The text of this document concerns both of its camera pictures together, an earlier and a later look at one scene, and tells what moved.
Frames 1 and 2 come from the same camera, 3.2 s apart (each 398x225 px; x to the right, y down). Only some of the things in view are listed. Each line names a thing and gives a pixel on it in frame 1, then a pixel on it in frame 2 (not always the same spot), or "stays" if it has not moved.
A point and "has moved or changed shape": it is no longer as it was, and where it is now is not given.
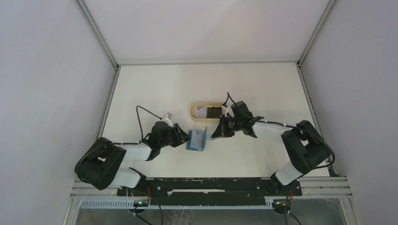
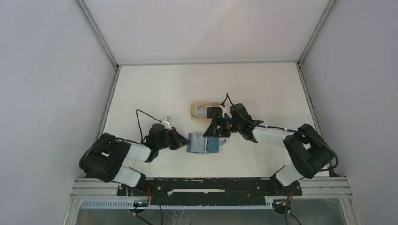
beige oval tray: [205, 104] stays
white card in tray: [201, 113] stays
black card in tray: [214, 112] stays
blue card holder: [188, 141] has moved or changed shape
